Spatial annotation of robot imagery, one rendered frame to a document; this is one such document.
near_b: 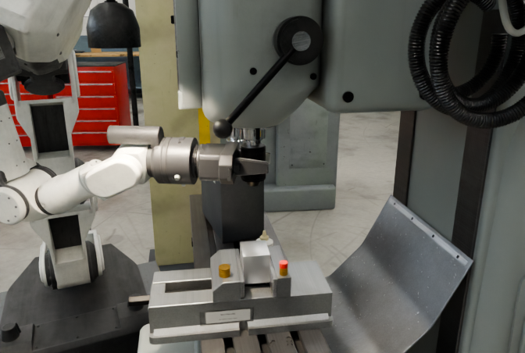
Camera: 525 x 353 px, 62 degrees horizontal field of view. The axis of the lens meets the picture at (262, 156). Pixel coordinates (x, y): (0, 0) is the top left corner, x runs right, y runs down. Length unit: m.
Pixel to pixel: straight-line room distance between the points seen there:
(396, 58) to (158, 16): 1.89
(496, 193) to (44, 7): 0.91
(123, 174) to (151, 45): 1.72
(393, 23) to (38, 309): 1.42
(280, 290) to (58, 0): 0.73
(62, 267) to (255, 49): 1.12
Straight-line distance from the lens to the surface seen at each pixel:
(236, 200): 1.15
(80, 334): 1.52
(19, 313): 1.72
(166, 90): 2.52
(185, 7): 0.75
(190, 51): 0.75
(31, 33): 1.01
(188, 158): 0.79
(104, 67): 5.32
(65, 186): 0.93
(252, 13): 0.68
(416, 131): 1.01
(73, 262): 1.59
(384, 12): 0.72
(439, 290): 0.92
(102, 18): 0.65
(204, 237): 1.24
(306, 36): 0.66
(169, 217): 2.73
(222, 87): 0.69
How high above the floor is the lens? 1.48
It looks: 17 degrees down
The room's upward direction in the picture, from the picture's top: straight up
